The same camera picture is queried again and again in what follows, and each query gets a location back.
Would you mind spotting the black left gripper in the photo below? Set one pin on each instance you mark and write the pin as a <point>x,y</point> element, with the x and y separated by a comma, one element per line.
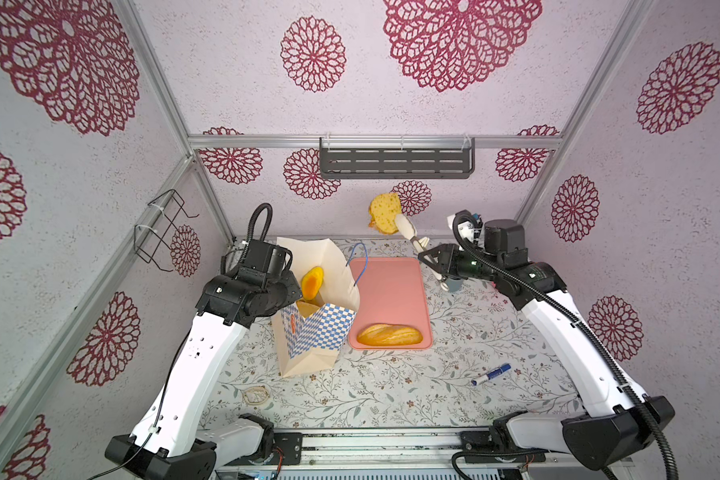
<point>289,283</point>

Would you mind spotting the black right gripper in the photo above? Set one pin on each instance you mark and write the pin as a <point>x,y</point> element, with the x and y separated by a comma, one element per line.
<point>447,258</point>

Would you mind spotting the yellow small bread roll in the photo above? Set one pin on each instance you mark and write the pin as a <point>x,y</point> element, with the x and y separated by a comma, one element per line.
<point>311,283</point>

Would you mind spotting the checkered paper bag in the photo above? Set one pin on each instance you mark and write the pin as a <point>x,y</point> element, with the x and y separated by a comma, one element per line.
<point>310,334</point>

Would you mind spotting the steel tongs cream tips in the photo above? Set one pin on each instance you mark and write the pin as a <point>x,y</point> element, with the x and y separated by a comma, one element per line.
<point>406,228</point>

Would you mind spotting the long baguette bread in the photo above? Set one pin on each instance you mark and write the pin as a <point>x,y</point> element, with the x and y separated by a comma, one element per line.
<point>382,335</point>

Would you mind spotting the sliced toast bread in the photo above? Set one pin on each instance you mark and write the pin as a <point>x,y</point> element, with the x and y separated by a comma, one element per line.
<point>383,210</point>

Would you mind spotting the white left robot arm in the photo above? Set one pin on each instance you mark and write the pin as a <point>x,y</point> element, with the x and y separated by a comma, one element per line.
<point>166,442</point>

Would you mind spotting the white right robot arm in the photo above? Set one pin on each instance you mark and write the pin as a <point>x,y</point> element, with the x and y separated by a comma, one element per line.
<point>620,418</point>

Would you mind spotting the teal ceramic cup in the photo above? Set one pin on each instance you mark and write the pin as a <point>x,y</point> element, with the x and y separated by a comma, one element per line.
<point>453,285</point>

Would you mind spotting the blue white marker pen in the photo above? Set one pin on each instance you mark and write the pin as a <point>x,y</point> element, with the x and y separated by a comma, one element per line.
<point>491,375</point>

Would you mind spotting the pink plastic tray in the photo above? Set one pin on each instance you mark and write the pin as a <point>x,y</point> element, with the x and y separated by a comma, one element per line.
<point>392,292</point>

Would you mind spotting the cream tape roll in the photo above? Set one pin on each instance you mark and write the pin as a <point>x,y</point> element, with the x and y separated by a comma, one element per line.
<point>255,395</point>

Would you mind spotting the black wire wall basket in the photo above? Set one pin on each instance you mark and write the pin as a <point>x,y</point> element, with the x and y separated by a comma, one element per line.
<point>168,242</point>

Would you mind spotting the grey wall shelf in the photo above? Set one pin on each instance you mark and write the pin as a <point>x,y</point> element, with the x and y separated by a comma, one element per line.
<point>396,159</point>

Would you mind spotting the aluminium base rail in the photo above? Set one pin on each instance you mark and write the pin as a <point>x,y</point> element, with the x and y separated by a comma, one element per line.
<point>399,453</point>

